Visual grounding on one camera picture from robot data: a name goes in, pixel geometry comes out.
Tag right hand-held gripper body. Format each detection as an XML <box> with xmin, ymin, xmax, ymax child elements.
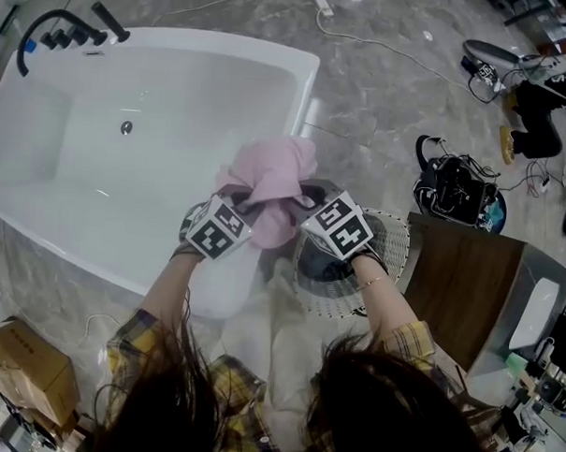
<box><xmin>298</xmin><ymin>188</ymin><xmax>377</xmax><ymax>263</ymax></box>

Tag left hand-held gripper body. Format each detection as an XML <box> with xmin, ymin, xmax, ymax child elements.
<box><xmin>176</xmin><ymin>193</ymin><xmax>256</xmax><ymax>263</ymax></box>

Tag pink cloth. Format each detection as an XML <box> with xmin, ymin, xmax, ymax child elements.
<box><xmin>210</xmin><ymin>132</ymin><xmax>320</xmax><ymax>252</ymax></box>

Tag woven laundry basket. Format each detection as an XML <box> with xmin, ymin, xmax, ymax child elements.
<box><xmin>291</xmin><ymin>204</ymin><xmax>412</xmax><ymax>321</ymax></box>

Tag person's right forearm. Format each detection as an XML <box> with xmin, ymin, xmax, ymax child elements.
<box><xmin>350</xmin><ymin>258</ymin><xmax>422</xmax><ymax>343</ymax></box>

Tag person's left forearm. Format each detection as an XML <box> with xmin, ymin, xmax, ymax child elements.
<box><xmin>140</xmin><ymin>251</ymin><xmax>206</xmax><ymax>331</ymax></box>

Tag white bathtub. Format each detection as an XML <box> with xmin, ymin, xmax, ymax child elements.
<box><xmin>0</xmin><ymin>19</ymin><xmax>323</xmax><ymax>325</ymax></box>

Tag dark wooden vanity cabinet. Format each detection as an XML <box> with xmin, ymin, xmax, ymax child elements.
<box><xmin>399</xmin><ymin>211</ymin><xmax>566</xmax><ymax>410</ymax></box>

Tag person's yellow plaid shirt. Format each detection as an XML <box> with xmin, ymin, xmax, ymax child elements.
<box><xmin>93</xmin><ymin>305</ymin><xmax>509</xmax><ymax>452</ymax></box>

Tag grey round dish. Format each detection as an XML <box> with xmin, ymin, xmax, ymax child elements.
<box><xmin>461</xmin><ymin>38</ymin><xmax>524</xmax><ymax>68</ymax></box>

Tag white rectangular sink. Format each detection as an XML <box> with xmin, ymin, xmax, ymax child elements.
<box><xmin>509</xmin><ymin>275</ymin><xmax>562</xmax><ymax>353</ymax></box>

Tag black hand shower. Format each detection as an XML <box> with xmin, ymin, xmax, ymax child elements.
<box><xmin>89</xmin><ymin>1</ymin><xmax>134</xmax><ymax>42</ymax></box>

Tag green rectangular block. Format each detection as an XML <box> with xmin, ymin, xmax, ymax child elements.
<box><xmin>503</xmin><ymin>350</ymin><xmax>532</xmax><ymax>373</ymax></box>

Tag large cardboard box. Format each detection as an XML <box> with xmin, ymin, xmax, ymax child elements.
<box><xmin>0</xmin><ymin>317</ymin><xmax>84</xmax><ymax>428</ymax></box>

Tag black curved faucet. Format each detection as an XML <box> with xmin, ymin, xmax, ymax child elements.
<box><xmin>16</xmin><ymin>7</ymin><xmax>109</xmax><ymax>81</ymax></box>

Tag gold bracelet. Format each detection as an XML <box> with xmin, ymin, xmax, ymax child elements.
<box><xmin>357</xmin><ymin>272</ymin><xmax>388</xmax><ymax>291</ymax></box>

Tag black backpack with cables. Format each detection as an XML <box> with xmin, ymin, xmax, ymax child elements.
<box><xmin>411</xmin><ymin>135</ymin><xmax>509</xmax><ymax>235</ymax></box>

